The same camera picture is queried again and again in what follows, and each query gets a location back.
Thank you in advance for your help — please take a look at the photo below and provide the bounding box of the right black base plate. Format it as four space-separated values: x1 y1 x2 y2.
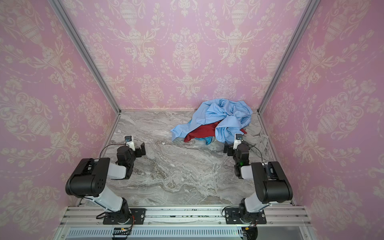
222 207 267 225

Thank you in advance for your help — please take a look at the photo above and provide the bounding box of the teal cloth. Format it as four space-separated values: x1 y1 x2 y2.
195 137 215 145

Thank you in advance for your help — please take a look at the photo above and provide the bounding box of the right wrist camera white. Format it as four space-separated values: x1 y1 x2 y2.
233 134 243 150

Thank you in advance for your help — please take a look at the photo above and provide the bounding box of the aluminium frame rail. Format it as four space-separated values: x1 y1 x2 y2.
54 204 317 240

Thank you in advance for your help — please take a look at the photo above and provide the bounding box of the corner aluminium post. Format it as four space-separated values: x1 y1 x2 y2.
48 0 122 115
258 0 321 115

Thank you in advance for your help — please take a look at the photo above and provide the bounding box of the white vented strip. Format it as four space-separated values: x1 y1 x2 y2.
66 227 243 240

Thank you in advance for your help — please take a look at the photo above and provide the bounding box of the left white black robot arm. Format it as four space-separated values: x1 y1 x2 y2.
66 142 146 226

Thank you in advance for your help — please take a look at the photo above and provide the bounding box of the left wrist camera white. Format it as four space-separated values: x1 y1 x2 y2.
125 136 136 151

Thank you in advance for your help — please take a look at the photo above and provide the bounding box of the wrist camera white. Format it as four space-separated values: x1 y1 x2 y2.
233 134 243 150
125 136 136 151

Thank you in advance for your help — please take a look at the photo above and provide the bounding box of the right corner aluminium post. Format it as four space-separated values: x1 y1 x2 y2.
258 0 321 115

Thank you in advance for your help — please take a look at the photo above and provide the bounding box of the dark red cloth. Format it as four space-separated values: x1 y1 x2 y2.
184 120 247 143

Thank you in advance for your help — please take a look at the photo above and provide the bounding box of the light blue cloth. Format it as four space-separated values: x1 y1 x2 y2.
171 99 253 144

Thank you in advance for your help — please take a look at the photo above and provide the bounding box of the left corner aluminium post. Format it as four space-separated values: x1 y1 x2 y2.
48 0 122 115

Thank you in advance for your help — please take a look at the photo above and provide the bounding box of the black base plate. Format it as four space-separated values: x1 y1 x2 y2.
103 208 146 225
222 207 267 225

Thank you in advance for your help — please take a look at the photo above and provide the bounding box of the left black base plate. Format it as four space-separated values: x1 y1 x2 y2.
103 208 146 225

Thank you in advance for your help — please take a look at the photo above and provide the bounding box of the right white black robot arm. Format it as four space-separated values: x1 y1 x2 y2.
224 143 293 224

